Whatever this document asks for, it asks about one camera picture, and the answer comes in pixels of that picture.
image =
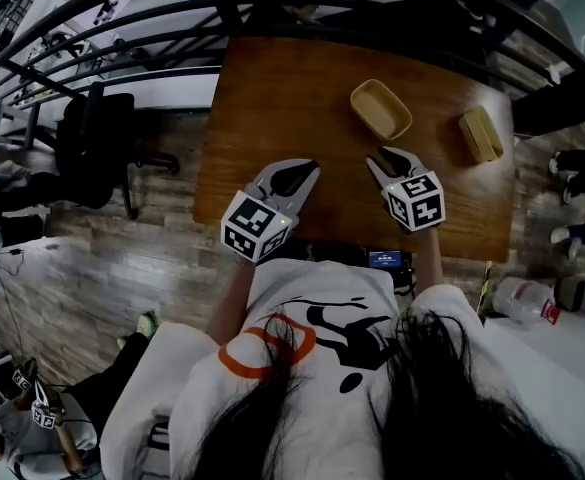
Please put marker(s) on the black screen device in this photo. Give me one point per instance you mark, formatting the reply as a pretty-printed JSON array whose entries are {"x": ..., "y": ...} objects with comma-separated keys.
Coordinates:
[{"x": 384, "y": 259}]

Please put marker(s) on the brown wooden table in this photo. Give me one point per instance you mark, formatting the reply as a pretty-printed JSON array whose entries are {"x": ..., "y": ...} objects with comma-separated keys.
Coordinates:
[{"x": 292, "y": 113}]

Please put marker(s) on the black metal railing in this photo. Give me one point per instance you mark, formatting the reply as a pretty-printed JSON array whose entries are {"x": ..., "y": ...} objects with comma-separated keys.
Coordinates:
[{"x": 222, "y": 3}]

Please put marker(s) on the yellow black floor tape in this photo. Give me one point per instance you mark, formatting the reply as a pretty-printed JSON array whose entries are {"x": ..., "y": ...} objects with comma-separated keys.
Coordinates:
[{"x": 485, "y": 283}]

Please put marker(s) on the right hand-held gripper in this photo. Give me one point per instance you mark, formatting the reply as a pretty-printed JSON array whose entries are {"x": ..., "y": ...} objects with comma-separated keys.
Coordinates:
[{"x": 419, "y": 205}]

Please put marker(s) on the person's left forearm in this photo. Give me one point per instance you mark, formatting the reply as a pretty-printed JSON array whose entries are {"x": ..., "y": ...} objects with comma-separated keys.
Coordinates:
[{"x": 229, "y": 303}]

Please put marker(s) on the clear plastic jug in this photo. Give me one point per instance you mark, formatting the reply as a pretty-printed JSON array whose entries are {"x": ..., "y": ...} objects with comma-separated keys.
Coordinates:
[{"x": 519, "y": 300}]

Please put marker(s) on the white box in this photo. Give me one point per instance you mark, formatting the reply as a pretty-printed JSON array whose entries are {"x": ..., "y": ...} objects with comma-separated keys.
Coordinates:
[{"x": 572, "y": 293}]

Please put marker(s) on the person's right forearm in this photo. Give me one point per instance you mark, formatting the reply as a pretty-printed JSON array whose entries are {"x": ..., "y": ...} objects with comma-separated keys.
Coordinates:
[{"x": 428, "y": 263}]

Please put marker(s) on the person's white printed shirt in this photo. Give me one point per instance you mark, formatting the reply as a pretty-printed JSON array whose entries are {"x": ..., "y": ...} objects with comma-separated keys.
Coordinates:
[{"x": 282, "y": 408}]

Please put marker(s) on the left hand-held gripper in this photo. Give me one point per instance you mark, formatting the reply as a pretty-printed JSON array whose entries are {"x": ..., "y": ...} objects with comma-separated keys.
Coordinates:
[{"x": 252, "y": 225}]

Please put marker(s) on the black office chair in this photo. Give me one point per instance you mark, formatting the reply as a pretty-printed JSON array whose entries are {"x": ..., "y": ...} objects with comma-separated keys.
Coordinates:
[{"x": 94, "y": 148}]

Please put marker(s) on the white side bench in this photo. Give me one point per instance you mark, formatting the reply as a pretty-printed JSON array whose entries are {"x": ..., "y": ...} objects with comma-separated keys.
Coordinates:
[{"x": 562, "y": 368}]

